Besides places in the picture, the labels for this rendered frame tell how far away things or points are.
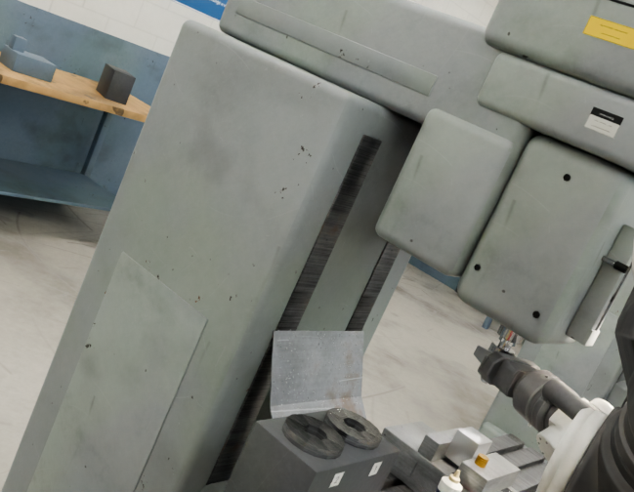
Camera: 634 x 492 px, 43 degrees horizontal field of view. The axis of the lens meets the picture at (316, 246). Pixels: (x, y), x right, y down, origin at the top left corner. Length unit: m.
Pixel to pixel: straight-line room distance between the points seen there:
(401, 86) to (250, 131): 0.30
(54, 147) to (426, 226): 4.61
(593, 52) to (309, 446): 0.75
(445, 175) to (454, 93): 0.15
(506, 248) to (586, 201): 0.15
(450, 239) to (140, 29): 4.70
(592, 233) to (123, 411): 1.01
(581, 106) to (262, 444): 0.72
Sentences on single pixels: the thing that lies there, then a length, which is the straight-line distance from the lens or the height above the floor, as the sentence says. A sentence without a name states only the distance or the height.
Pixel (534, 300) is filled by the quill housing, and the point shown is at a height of 1.38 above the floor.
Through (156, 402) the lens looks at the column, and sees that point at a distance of 1.69.
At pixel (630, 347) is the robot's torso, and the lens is 0.86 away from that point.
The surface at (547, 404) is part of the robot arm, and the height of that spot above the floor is 1.24.
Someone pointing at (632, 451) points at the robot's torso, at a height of 1.41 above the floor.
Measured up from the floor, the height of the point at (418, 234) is 1.38.
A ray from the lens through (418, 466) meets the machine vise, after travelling 1.60.
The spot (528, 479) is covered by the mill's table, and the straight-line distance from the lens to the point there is 1.98.
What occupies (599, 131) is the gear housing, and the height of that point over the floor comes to 1.67.
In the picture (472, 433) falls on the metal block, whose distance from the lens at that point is 1.62.
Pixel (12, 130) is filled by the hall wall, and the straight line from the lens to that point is 5.66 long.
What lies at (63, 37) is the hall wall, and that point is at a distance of 5.62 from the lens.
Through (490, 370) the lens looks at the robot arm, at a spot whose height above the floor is 1.23.
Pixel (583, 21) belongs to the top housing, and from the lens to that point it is 1.39.
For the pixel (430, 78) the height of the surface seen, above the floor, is 1.64.
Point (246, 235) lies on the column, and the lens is 1.53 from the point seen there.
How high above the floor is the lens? 1.58
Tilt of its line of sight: 12 degrees down
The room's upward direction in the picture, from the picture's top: 24 degrees clockwise
